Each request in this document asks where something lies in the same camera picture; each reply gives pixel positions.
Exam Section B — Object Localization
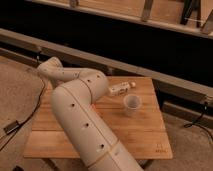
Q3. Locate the black cable right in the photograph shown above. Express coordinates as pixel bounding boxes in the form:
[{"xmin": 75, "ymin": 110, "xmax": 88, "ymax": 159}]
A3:
[{"xmin": 183, "ymin": 101, "xmax": 213, "ymax": 141}]

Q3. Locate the black power adapter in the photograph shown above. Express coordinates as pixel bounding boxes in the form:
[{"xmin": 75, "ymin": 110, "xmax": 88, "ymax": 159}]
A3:
[{"xmin": 4, "ymin": 121, "xmax": 20, "ymax": 135}]

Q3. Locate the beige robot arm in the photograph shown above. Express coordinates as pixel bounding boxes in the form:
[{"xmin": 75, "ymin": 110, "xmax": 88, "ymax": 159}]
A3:
[{"xmin": 37, "ymin": 57, "xmax": 143, "ymax": 171}]

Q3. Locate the black cable left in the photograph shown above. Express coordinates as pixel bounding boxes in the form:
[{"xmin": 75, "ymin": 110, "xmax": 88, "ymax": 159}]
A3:
[{"xmin": 0, "ymin": 53, "xmax": 48, "ymax": 152}]

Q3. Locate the clear plastic cup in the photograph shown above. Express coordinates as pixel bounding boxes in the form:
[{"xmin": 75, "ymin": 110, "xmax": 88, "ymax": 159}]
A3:
[{"xmin": 123, "ymin": 94, "xmax": 141, "ymax": 116}]

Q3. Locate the wooden table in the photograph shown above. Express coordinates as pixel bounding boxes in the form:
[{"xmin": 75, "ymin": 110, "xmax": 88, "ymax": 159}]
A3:
[{"xmin": 24, "ymin": 76, "xmax": 173, "ymax": 160}]

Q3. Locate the black cable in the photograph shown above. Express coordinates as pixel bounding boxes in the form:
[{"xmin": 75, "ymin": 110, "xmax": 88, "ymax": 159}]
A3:
[
  {"xmin": 0, "ymin": 53, "xmax": 48, "ymax": 152},
  {"xmin": 183, "ymin": 101, "xmax": 213, "ymax": 141}
]

